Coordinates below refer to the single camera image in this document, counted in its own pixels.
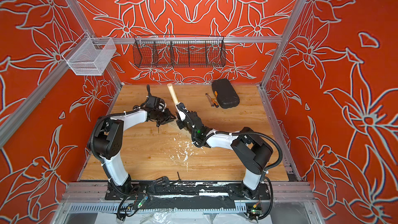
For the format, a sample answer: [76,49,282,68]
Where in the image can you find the wooden handle claw hammer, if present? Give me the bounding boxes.
[167,83,179,123]

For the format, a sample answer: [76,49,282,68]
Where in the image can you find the light wooden block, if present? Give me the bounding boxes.
[167,121,189,134]

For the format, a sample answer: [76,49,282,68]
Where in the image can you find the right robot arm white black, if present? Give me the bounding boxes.
[177,104,283,193]

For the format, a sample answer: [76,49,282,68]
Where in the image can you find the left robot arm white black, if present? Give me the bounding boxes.
[88,85,176,197]

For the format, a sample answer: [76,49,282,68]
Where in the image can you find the silver ratchet wrench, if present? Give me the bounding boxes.
[205,93,215,107]

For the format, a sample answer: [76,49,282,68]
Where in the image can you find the orange black screwdriver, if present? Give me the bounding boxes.
[210,96,219,108]

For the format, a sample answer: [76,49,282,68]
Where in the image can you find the black plastic tool case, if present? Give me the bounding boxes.
[211,78,240,109]

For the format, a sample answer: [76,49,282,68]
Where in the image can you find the white mesh basket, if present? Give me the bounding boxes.
[61,37,116,76]

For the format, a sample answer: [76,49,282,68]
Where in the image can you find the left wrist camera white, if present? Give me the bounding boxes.
[145,95,166,111]

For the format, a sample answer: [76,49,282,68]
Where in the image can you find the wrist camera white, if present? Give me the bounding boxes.
[176,103,188,121]
[145,95,166,111]

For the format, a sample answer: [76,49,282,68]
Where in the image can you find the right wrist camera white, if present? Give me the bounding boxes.
[176,103,188,121]

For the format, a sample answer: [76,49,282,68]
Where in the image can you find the black wire basket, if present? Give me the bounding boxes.
[132,35,227,68]

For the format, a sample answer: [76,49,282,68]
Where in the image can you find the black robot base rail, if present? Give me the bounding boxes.
[105,176,271,201]

